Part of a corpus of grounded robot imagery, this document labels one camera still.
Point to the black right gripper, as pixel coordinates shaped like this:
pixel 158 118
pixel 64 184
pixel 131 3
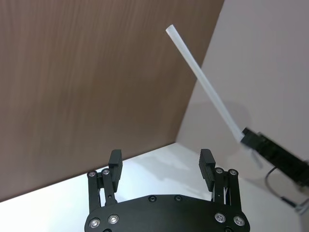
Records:
pixel 290 164

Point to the translucent white plastic stick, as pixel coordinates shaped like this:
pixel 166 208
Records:
pixel 193 65

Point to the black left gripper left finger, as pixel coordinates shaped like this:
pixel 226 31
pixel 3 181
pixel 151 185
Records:
pixel 115 169

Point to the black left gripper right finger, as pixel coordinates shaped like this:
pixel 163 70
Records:
pixel 207 169

